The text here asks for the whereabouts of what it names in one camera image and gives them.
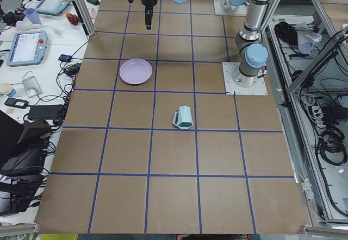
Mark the aluminium frame post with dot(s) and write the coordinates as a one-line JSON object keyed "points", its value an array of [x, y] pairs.
{"points": [[84, 17]]}

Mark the upper blue teach pendant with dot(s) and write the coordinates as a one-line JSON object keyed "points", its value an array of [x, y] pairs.
{"points": [[52, 7]]}

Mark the light blue plastic cup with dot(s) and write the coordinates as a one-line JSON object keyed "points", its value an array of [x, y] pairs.
{"points": [[32, 15]]}

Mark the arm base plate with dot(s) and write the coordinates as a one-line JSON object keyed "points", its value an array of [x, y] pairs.
{"points": [[230, 7], [238, 84]]}

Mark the metal tin box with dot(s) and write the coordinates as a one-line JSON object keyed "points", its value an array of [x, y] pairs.
{"points": [[31, 86]]}

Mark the lower blue teach pendant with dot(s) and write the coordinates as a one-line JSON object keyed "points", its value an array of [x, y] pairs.
{"points": [[28, 48]]}

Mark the pink cup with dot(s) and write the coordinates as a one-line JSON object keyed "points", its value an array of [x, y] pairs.
{"points": [[92, 13]]}

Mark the black power adapter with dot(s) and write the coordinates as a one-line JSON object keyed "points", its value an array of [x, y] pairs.
{"points": [[93, 2]]}

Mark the lilac plate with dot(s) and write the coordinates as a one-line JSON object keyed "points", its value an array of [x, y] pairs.
{"points": [[135, 71]]}

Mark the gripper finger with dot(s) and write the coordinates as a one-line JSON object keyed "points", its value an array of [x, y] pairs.
{"points": [[147, 17], [150, 15]]}

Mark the red brown toy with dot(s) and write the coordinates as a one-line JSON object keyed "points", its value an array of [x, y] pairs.
{"points": [[72, 18]]}

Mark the blue teach pendant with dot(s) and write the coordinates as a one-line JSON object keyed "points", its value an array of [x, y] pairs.
{"points": [[52, 7], [28, 48]]}

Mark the light green faceted mug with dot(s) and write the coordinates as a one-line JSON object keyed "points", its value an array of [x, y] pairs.
{"points": [[182, 118]]}

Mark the paper cup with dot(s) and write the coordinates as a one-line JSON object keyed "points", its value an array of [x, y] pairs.
{"points": [[6, 89]]}

